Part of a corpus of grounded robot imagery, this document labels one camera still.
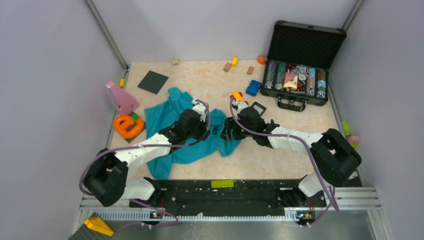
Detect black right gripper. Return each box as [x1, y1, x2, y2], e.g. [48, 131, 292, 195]
[220, 115, 256, 142]

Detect teal garment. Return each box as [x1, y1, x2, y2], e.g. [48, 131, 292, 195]
[144, 87, 242, 181]

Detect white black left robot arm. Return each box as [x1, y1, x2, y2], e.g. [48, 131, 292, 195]
[79, 99, 211, 207]

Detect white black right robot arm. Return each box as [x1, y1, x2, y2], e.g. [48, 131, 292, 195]
[223, 98, 362, 206]

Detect yellow toy car red wheels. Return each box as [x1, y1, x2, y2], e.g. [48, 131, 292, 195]
[230, 91, 245, 103]

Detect blue toy car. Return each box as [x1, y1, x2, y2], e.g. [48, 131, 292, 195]
[245, 79, 262, 97]

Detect tan wooden block right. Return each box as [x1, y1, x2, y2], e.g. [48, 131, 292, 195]
[246, 66, 255, 75]

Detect tan wooden block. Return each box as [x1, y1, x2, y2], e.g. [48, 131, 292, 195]
[223, 62, 232, 73]
[246, 66, 255, 75]

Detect black lego baseplate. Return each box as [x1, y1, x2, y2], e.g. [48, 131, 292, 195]
[137, 70, 169, 95]

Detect tan wooden block left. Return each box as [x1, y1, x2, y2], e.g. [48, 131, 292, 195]
[223, 62, 232, 73]

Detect green label strip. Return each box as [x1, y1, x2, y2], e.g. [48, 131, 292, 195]
[210, 179, 235, 189]

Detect yellow wooden block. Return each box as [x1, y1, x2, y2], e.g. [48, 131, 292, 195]
[231, 57, 238, 68]

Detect orange plastic toy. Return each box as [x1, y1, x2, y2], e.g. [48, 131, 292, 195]
[113, 112, 145, 140]

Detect orange tape roll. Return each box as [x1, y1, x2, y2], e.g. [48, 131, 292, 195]
[256, 55, 268, 65]

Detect pink plastic toy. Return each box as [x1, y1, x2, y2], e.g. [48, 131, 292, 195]
[105, 81, 140, 115]

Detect black poker chip case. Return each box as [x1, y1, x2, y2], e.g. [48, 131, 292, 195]
[260, 20, 347, 112]

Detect green pink toy pile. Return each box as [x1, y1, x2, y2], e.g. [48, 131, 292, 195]
[341, 120, 361, 149]

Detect yellow wedge block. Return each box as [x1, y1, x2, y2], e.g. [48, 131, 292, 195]
[84, 216, 115, 237]

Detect black square frame far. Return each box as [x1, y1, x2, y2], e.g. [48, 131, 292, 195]
[251, 101, 267, 116]

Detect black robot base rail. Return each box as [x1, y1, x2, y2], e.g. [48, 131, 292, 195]
[144, 179, 327, 217]

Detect small yellow block at wall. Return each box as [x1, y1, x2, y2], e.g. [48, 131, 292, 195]
[119, 78, 126, 88]

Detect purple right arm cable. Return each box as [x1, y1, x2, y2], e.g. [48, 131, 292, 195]
[229, 99, 341, 228]

